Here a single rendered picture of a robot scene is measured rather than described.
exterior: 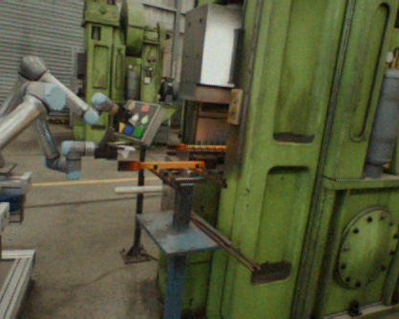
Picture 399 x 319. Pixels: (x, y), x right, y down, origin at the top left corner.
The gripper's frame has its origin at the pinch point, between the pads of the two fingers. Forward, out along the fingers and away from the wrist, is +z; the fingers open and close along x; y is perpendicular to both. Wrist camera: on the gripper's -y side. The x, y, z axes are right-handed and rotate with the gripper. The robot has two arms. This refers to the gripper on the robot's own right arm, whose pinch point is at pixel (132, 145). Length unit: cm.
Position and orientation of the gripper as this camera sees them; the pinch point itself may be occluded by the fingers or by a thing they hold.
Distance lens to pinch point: 182.6
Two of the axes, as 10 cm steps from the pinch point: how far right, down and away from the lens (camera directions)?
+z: 9.0, 0.0, 4.4
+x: 4.2, 2.4, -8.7
